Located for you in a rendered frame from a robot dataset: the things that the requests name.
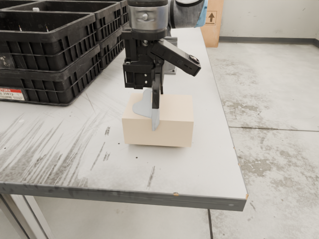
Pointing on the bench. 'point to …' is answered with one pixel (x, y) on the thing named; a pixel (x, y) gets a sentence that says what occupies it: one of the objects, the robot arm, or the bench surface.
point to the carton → (174, 117)
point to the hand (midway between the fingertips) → (159, 113)
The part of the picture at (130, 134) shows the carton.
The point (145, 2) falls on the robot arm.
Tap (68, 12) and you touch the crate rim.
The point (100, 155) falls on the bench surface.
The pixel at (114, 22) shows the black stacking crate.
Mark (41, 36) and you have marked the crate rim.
